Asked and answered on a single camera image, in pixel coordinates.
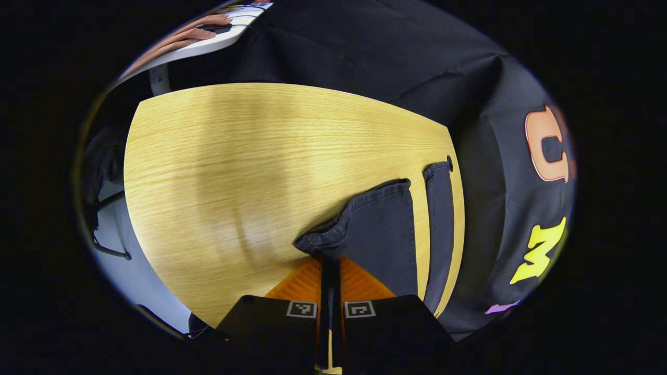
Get black jeans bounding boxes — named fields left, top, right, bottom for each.
left=293, top=160, right=455, bottom=317

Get white side desk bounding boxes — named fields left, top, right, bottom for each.
left=117, top=3, right=274, bottom=97

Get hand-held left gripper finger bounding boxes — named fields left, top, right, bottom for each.
left=215, top=254, right=332, bottom=369
left=331, top=255, right=455, bottom=371

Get black backdrop cloth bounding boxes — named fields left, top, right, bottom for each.
left=96, top=0, right=576, bottom=342

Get black office chair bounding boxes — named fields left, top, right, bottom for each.
left=81, top=125, right=126, bottom=209

